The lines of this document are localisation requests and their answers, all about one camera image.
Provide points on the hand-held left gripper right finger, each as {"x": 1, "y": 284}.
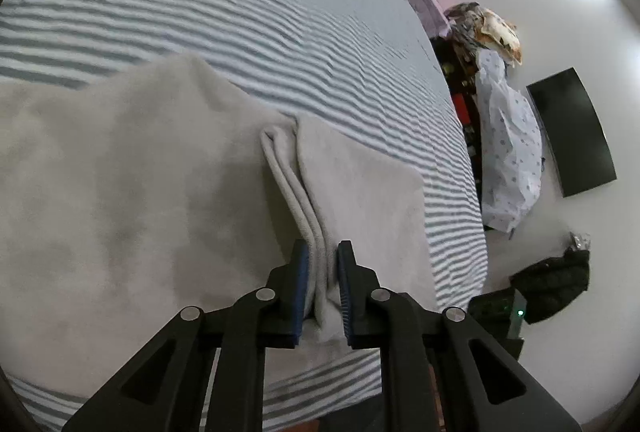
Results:
{"x": 345, "y": 292}

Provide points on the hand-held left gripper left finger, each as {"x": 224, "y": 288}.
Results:
{"x": 300, "y": 292}

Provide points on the grey towel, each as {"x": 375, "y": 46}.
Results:
{"x": 125, "y": 192}

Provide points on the dark box with green light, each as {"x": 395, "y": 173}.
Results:
{"x": 495, "y": 307}

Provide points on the black hanging jacket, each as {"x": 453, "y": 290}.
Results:
{"x": 555, "y": 282}

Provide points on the white floral cover cloth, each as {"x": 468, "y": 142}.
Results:
{"x": 510, "y": 152}

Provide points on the dark cluttered cabinet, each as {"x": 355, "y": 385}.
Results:
{"x": 462, "y": 102}

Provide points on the crinkled plastic wrapper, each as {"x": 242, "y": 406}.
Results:
{"x": 580, "y": 242}

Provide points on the pile of clothes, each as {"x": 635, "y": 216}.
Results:
{"x": 500, "y": 34}

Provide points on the black wall television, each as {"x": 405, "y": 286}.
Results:
{"x": 570, "y": 132}

